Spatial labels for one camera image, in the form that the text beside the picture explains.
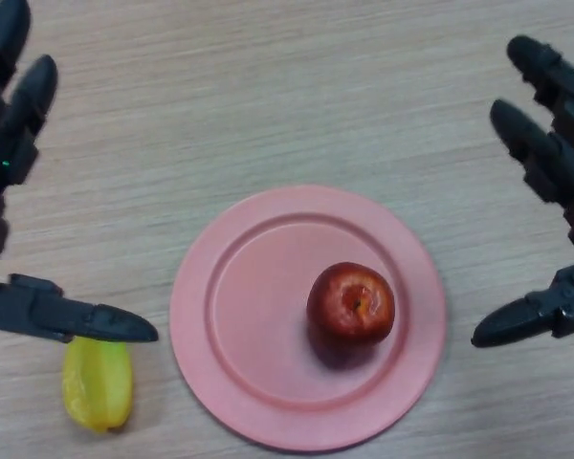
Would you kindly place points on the yellow green starfruit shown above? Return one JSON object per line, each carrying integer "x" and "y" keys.
{"x": 98, "y": 382}

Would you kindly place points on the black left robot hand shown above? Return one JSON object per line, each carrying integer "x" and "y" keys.
{"x": 9, "y": 158}

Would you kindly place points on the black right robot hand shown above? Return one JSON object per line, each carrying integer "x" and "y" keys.
{"x": 559, "y": 167}

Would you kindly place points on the red apple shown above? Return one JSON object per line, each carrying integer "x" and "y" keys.
{"x": 351, "y": 303}

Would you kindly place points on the pink round plate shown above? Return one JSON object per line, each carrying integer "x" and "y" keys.
{"x": 287, "y": 334}

